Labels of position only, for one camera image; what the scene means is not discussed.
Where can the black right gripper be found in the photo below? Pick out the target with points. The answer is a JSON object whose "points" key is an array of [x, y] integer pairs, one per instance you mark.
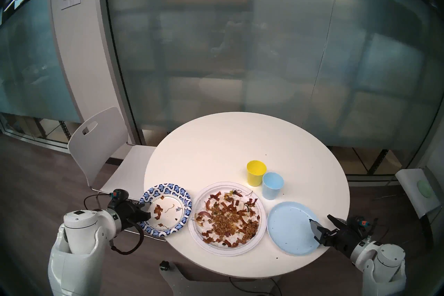
{"points": [[343, 238]]}

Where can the yellow plastic cup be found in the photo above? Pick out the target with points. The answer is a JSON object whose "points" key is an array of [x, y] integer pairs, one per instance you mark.
{"points": [[256, 177]]}

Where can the grey metal base frame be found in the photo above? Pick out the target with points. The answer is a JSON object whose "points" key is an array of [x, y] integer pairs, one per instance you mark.
{"points": [[180, 283]]}

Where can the small brown food scraps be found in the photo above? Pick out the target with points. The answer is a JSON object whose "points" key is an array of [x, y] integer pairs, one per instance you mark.
{"points": [[158, 211]]}

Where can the light blue plastic cup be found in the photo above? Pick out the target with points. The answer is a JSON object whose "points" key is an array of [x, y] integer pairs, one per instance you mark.
{"points": [[272, 191]]}

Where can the large white paper plate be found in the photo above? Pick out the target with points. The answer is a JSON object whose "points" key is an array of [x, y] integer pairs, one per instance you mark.
{"points": [[230, 252]]}

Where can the light blue plastic plate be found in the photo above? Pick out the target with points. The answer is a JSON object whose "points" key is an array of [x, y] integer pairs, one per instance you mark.
{"points": [[289, 229]]}

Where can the white plastic chair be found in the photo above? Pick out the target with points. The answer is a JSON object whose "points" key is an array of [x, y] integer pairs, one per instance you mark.
{"points": [[100, 146]]}

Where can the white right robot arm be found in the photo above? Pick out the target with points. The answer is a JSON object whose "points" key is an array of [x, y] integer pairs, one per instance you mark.
{"points": [[388, 264]]}

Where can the blue patterned paper plate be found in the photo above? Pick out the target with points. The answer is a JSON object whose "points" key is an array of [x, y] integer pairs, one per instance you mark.
{"points": [[173, 191]]}

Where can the pale green round disc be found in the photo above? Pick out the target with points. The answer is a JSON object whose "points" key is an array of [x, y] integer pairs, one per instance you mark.
{"points": [[425, 189]]}

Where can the grey chair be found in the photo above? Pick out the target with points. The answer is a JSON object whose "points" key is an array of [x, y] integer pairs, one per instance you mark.
{"points": [[411, 184]]}

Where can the black star knob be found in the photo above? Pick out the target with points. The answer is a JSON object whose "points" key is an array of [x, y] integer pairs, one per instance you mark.
{"points": [[164, 266]]}

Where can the brown minced food leftovers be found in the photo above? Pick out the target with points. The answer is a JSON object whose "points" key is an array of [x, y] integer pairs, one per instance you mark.
{"points": [[225, 224]]}

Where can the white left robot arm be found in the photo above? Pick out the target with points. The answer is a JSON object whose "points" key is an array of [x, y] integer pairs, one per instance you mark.
{"points": [[79, 246]]}

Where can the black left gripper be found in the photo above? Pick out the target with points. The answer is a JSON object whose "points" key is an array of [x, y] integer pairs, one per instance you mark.
{"points": [[128, 213]]}

